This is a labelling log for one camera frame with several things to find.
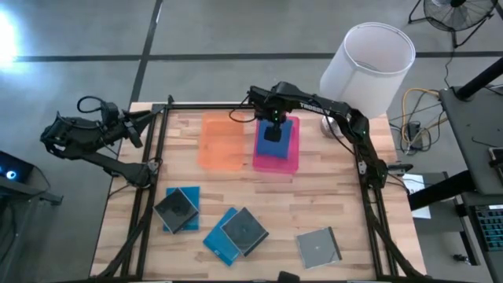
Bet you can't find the grey side desk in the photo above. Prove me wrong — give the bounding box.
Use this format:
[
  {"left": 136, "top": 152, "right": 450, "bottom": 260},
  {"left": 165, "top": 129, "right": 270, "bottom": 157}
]
[{"left": 438, "top": 86, "right": 503, "bottom": 197}]

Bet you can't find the dark keyboard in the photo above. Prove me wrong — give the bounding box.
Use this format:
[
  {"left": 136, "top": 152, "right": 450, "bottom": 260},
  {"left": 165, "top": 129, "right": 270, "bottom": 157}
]
[{"left": 473, "top": 204, "right": 503, "bottom": 252}]

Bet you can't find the black jewel case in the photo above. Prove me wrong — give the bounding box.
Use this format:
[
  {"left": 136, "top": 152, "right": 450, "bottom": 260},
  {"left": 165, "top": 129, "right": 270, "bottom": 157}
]
[
  {"left": 219, "top": 207, "right": 270, "bottom": 257},
  {"left": 152, "top": 187, "right": 200, "bottom": 235}
]

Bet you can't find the black floor fan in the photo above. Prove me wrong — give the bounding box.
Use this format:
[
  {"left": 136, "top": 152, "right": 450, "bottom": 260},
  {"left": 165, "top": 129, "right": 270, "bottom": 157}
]
[{"left": 407, "top": 0, "right": 499, "bottom": 49}]

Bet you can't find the black aluminium table frame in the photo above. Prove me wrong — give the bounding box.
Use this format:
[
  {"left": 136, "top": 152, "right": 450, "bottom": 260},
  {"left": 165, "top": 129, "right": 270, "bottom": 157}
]
[{"left": 90, "top": 94, "right": 428, "bottom": 283}]

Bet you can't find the white paper sheet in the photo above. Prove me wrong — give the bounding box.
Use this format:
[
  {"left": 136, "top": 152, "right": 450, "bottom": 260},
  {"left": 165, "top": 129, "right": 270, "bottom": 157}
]
[{"left": 400, "top": 172, "right": 432, "bottom": 220}]

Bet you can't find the white lamp shade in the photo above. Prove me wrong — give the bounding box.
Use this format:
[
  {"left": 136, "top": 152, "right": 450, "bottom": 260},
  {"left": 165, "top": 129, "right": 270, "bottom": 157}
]
[{"left": 318, "top": 21, "right": 417, "bottom": 119}]

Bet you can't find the clear grey jewel case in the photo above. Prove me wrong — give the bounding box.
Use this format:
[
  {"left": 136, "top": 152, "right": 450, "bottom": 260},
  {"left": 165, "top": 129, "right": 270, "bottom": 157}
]
[{"left": 296, "top": 226, "right": 343, "bottom": 270}]

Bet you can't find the black cable loop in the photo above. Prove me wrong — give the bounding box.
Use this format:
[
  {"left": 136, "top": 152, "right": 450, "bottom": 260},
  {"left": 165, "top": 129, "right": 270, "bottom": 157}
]
[{"left": 76, "top": 95, "right": 108, "bottom": 116}]

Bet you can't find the yellow cable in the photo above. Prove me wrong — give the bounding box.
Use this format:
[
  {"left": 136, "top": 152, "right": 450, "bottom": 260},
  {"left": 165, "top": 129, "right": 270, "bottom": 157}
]
[{"left": 400, "top": 86, "right": 441, "bottom": 146}]

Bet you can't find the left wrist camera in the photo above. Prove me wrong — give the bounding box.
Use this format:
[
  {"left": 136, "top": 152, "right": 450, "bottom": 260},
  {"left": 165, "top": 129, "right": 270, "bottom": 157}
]
[{"left": 100, "top": 101, "right": 121, "bottom": 125}]

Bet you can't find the pink translucent plastic bin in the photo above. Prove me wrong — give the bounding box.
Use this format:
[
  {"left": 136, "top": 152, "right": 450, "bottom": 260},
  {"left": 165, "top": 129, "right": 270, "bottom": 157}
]
[{"left": 251, "top": 116, "right": 301, "bottom": 175}]

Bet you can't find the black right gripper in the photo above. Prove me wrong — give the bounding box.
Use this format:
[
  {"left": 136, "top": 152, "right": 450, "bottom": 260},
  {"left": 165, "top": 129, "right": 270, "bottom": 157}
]
[{"left": 248, "top": 84, "right": 294, "bottom": 143}]

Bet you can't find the orange translucent plastic bin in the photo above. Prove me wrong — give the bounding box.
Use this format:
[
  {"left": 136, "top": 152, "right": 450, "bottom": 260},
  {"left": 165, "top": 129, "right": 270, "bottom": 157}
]
[{"left": 196, "top": 112, "right": 247, "bottom": 172}]

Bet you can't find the blue jewel case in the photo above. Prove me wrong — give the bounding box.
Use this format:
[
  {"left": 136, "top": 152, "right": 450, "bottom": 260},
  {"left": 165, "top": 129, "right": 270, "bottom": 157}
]
[
  {"left": 203, "top": 207, "right": 240, "bottom": 267},
  {"left": 255, "top": 117, "right": 295, "bottom": 160},
  {"left": 163, "top": 186, "right": 200, "bottom": 233}
]

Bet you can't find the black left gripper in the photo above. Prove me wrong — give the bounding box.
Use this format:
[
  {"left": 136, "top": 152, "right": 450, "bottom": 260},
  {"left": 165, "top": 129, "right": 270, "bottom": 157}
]
[{"left": 113, "top": 105, "right": 166, "bottom": 149}]

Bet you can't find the black device with blue light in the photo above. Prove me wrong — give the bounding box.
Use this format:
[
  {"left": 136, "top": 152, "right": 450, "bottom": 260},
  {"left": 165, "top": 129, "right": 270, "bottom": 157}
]
[{"left": 0, "top": 150, "right": 35, "bottom": 186}]

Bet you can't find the black power strip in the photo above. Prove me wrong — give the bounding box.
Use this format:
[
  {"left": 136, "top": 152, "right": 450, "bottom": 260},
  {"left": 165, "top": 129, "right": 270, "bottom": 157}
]
[{"left": 406, "top": 121, "right": 424, "bottom": 150}]

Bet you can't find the black pole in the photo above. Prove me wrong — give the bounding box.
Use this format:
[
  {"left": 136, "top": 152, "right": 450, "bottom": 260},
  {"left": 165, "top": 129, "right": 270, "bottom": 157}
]
[{"left": 455, "top": 57, "right": 503, "bottom": 100}]

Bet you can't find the black desk leg beam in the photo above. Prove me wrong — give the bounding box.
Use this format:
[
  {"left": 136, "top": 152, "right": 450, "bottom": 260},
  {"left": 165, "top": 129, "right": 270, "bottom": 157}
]
[{"left": 407, "top": 168, "right": 475, "bottom": 211}]

